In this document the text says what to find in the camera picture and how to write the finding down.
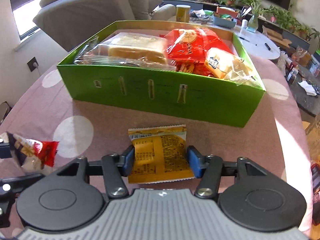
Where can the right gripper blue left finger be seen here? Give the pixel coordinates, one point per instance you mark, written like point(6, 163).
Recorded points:
point(115, 167)

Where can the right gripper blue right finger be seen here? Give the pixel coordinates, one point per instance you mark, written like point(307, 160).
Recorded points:
point(208, 169)

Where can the dark red patterned snack packet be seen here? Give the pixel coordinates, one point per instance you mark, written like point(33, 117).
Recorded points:
point(31, 155)

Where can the yellow snack packet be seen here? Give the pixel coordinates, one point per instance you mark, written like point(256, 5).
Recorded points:
point(160, 155)

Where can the red checkered snack bag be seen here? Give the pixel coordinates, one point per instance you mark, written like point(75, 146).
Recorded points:
point(187, 49)

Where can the green cardboard box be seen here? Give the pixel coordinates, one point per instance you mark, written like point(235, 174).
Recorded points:
point(170, 93)

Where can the small yellow cracker packet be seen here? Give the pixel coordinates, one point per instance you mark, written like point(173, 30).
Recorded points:
point(226, 66)

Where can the clear bag of bread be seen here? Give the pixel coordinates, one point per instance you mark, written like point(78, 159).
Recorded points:
point(126, 49)

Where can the dark round side table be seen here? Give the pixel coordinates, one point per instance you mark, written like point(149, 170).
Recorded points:
point(307, 103)

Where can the dark glass jar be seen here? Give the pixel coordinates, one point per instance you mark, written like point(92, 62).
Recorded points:
point(291, 77)

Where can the white crumpled tissue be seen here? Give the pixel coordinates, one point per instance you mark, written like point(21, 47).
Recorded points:
point(308, 88)

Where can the white round table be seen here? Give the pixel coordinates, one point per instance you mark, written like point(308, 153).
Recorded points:
point(260, 50)

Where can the blue snack basket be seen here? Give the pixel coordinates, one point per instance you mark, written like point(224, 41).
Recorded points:
point(224, 20)

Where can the open cardboard box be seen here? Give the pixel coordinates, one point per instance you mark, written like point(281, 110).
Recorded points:
point(276, 37)

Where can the glass vase with plant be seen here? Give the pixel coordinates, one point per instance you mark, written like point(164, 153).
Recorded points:
point(253, 23)

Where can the beige sofa armchair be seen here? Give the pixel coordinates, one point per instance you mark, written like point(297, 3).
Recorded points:
point(71, 22)

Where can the yellow cylindrical can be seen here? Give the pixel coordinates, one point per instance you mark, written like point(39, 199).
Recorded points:
point(182, 13)

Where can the wall power socket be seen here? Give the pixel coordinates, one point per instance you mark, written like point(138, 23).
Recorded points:
point(32, 64)

